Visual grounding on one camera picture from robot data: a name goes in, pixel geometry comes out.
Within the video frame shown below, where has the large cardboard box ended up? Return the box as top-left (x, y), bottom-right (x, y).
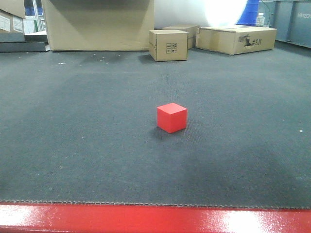
top-left (41, 0), bottom-right (155, 51)

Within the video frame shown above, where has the black raised platform edge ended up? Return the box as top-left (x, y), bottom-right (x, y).
top-left (0, 33), bottom-right (50, 52)

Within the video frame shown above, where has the red cube block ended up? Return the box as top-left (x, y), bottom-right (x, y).
top-left (156, 102), bottom-right (188, 133)

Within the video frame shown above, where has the grey storage cabinet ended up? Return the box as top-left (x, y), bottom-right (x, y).
top-left (258, 0), bottom-right (311, 48)

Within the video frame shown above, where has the flat wide cardboard box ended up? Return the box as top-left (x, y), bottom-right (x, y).
top-left (196, 25), bottom-right (277, 55)

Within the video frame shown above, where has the cardboard box behind small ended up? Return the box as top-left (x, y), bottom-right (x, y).
top-left (162, 24), bottom-right (199, 49)

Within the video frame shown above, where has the dark grey carpet mat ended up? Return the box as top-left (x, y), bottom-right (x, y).
top-left (0, 42), bottom-right (311, 209)

